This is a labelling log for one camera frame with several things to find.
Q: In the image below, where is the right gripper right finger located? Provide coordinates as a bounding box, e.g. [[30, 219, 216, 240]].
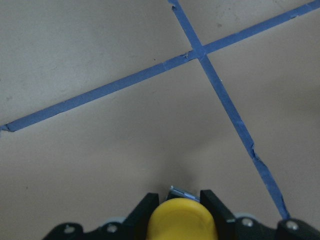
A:
[[200, 189, 236, 233]]

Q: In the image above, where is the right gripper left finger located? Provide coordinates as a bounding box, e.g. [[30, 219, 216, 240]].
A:
[[124, 192, 159, 233]]

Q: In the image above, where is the yellow push button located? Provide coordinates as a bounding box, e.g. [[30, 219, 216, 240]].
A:
[[146, 185, 219, 240]]

